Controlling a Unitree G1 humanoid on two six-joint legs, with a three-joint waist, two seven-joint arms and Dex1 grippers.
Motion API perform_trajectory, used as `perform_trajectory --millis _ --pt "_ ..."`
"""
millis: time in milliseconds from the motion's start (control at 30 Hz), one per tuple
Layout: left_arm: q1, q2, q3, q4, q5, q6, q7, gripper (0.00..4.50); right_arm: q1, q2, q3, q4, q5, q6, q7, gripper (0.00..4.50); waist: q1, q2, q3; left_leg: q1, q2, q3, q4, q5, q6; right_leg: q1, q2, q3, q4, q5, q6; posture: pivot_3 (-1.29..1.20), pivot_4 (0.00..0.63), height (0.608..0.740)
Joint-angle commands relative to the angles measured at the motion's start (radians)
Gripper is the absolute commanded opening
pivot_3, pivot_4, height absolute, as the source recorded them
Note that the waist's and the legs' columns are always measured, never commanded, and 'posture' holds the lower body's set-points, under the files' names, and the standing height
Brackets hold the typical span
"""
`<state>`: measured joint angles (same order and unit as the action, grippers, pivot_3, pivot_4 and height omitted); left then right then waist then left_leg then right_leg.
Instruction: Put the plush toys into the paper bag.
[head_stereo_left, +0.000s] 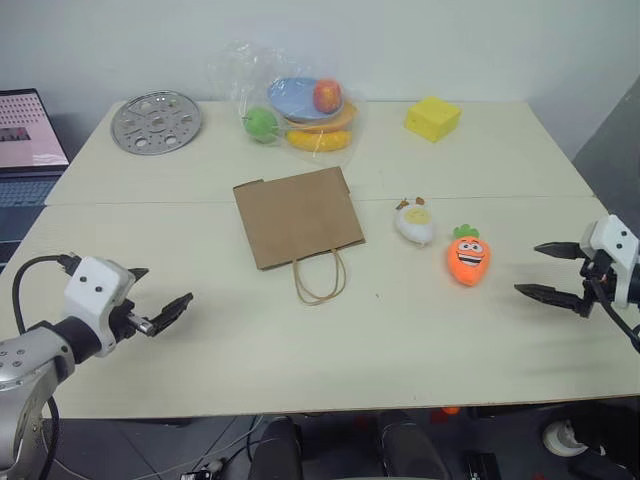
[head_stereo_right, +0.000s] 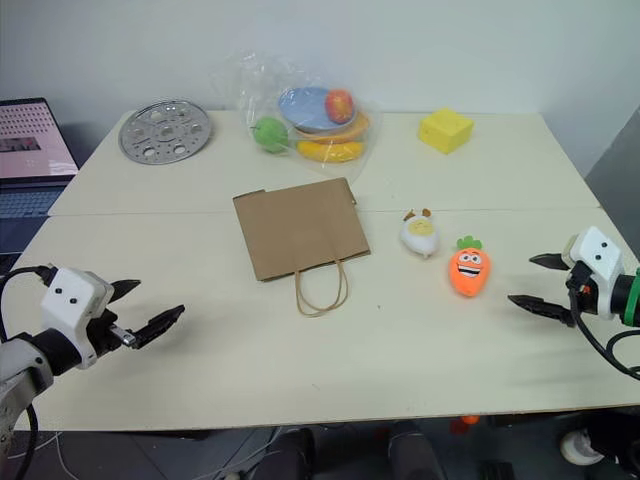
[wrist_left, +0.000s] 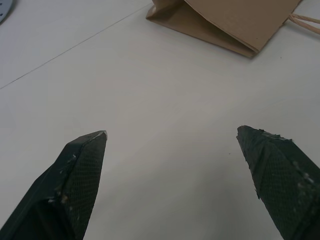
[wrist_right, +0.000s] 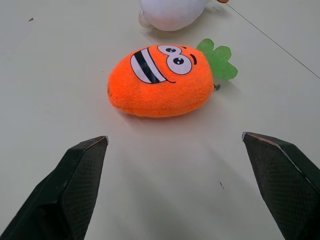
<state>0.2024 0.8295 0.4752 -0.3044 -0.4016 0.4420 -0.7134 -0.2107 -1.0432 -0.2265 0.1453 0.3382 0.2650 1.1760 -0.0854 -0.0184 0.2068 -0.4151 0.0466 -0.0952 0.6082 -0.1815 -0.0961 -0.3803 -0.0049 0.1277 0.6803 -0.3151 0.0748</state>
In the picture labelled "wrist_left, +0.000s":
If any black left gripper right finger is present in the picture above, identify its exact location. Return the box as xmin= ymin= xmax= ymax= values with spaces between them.
xmin=236 ymin=125 xmax=320 ymax=240

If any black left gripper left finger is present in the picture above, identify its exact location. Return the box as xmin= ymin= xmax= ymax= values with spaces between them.
xmin=0 ymin=130 xmax=109 ymax=240

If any brown paper bag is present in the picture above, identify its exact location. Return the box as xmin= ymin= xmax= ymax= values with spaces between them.
xmin=145 ymin=0 xmax=320 ymax=59

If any grey perforated round disc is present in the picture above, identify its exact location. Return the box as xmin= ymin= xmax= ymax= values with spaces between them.
xmin=0 ymin=0 xmax=18 ymax=25

